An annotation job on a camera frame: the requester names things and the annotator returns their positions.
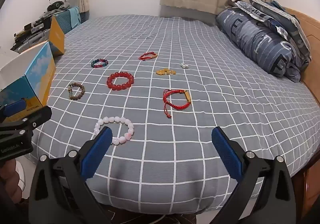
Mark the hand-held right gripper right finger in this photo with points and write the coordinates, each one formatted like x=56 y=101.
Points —
x=226 y=151

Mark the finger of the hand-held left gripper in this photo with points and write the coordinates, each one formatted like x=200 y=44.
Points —
x=15 y=109

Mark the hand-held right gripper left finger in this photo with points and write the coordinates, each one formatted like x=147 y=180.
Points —
x=96 y=149

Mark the blue and yellow cardboard box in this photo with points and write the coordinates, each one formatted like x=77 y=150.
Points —
x=37 y=73

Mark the person's left hand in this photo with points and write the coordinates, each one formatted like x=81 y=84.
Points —
x=8 y=176

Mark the grey checked bed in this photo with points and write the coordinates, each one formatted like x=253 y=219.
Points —
x=200 y=126

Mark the white pearl earrings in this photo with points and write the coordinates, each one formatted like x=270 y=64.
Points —
x=184 y=65

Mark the teal suitcase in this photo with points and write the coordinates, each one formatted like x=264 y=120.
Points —
x=63 y=20

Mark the teal towel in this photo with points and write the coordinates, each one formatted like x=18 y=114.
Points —
x=75 y=17

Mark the pile of dark clutter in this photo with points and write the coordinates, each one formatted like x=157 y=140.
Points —
x=56 y=6

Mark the rolled blue patterned quilt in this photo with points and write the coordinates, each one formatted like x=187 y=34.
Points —
x=260 y=41

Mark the blue patterned pillow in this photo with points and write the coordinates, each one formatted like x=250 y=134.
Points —
x=282 y=16

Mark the wooden bed frame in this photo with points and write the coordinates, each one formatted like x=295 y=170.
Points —
x=310 y=28

